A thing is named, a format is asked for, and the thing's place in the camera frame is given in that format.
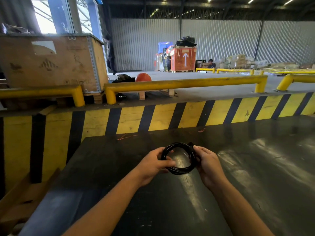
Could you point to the short yellow guard rail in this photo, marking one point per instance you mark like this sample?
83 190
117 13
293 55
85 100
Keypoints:
37 92

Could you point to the loose wooden plank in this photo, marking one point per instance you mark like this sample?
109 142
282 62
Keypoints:
48 110

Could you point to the pile of cardboard boxes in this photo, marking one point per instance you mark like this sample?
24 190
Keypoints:
238 60

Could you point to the small distant yellow rail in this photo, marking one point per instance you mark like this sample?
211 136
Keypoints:
205 69

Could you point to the red crate with white arrow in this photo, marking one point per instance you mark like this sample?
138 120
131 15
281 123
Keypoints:
183 60

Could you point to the stack of wrapped goods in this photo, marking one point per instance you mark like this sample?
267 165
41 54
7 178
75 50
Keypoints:
162 61

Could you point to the long orange thread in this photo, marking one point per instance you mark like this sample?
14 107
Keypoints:
126 137

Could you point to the wide blue steel column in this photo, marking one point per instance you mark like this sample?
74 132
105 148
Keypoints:
60 14

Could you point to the long distant yellow rail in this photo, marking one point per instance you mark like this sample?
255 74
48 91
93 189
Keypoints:
290 72

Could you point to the angled yellow guard rail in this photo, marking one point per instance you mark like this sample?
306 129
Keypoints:
285 82

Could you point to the brown cardboard box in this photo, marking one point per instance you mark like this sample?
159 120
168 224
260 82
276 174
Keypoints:
205 65

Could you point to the narrow blue steel column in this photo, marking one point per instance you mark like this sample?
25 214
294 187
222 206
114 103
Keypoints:
94 17

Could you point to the person's left forearm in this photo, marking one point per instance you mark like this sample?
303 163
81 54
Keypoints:
105 211

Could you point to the medium distant yellow rail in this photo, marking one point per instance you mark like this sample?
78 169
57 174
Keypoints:
233 70

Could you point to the short orange thread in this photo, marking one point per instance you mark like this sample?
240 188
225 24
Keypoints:
202 130

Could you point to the yellow black striped dock barrier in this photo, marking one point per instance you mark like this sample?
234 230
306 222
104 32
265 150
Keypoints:
56 140

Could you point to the black plastic bag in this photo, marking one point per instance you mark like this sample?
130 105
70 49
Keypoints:
185 42

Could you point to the blue container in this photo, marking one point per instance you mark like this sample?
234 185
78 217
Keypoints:
165 46

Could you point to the large plywood crate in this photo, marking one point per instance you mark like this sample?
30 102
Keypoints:
54 63

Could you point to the orange round helmet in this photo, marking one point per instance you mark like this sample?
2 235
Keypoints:
143 77

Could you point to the long yellow guard rail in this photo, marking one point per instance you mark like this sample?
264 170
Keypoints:
184 83

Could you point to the pallet under plywood crate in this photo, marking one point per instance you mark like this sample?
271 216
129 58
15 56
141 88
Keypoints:
98 97

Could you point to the person's left hand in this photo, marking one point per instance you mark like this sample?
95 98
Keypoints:
152 165

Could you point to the low wooden pallet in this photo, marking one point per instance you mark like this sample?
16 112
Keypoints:
142 95

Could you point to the person's right forearm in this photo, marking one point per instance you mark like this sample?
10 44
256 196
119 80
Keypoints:
241 211

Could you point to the person's right hand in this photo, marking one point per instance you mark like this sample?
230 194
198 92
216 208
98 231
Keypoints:
211 169

